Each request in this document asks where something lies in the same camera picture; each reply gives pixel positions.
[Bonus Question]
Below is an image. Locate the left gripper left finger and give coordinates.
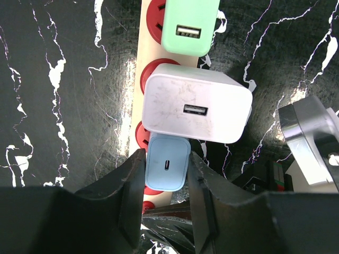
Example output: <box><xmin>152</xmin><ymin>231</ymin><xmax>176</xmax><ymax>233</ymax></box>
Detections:
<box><xmin>1</xmin><ymin>149</ymin><xmax>146</xmax><ymax>253</ymax></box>

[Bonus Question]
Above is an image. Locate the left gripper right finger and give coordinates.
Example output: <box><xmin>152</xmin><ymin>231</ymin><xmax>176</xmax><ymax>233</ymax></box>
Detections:
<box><xmin>188</xmin><ymin>152</ymin><xmax>338</xmax><ymax>253</ymax></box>

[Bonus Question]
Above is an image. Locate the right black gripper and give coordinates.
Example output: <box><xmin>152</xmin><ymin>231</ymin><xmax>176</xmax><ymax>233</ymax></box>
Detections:
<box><xmin>279</xmin><ymin>96</ymin><xmax>338</xmax><ymax>193</ymax></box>

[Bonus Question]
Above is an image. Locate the beige red power strip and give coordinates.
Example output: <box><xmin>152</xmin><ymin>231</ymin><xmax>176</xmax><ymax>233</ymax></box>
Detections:
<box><xmin>116</xmin><ymin>0</ymin><xmax>199</xmax><ymax>207</ymax></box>

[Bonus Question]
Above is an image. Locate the blue usb charger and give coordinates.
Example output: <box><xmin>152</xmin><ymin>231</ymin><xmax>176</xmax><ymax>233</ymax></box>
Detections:
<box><xmin>145</xmin><ymin>132</ymin><xmax>191</xmax><ymax>192</ymax></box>

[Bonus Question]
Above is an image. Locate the green usb charger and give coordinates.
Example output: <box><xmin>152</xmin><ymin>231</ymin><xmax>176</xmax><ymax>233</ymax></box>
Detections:
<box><xmin>161</xmin><ymin>0</ymin><xmax>220</xmax><ymax>57</ymax></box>

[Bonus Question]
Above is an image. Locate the white usb charger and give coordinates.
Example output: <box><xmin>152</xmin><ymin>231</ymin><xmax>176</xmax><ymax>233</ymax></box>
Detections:
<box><xmin>142</xmin><ymin>63</ymin><xmax>253</xmax><ymax>144</ymax></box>

